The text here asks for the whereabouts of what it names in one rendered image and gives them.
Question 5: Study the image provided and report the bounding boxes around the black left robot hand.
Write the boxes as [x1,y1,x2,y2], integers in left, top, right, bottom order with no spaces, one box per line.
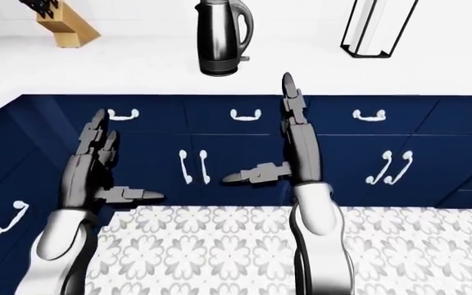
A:
[58,108,166,214]

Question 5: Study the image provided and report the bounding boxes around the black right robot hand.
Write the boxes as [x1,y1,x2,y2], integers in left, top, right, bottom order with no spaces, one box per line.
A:
[221,71,325,187]

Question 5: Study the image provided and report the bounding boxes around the stainless steel electric kettle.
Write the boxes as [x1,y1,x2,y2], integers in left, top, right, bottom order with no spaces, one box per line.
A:
[194,0,255,76]

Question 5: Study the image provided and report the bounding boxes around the navy blue kitchen cabinet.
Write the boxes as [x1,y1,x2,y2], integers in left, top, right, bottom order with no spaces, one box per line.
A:
[0,93,472,256]

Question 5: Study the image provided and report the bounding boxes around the wooden knife block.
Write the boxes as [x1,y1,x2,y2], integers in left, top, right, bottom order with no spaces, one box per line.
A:
[35,2,102,49]

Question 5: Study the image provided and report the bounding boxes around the white drawer handle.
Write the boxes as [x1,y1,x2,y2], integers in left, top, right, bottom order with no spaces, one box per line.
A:
[229,108,262,122]
[352,108,388,123]
[107,108,141,121]

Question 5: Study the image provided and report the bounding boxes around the white cabinet door handle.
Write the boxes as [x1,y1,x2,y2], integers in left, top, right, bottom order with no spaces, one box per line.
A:
[197,149,211,185]
[383,150,415,186]
[177,149,193,186]
[0,200,30,237]
[365,150,393,185]

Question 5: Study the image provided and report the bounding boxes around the black wire paper towel holder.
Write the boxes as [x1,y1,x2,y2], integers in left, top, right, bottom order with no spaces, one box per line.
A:
[339,0,420,59]

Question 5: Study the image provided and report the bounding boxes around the black knife handles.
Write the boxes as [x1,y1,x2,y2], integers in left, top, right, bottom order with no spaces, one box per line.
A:
[17,0,66,20]

